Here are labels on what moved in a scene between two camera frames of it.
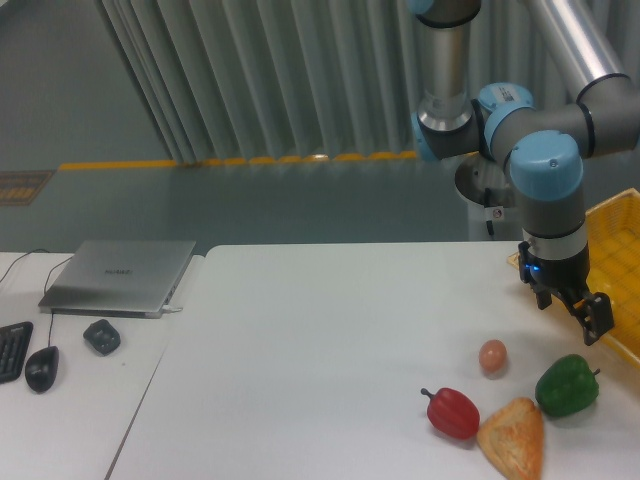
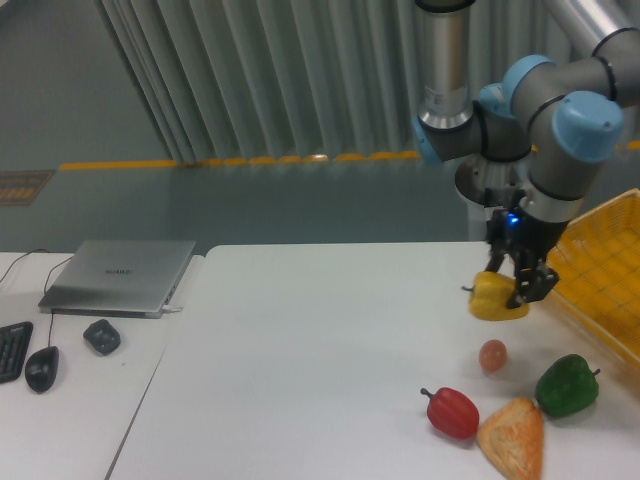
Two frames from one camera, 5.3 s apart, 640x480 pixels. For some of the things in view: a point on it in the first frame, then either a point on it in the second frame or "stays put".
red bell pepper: (453, 412) stays put
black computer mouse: (41, 367) stays put
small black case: (102, 336) stays put
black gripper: (593, 310) → (512, 231)
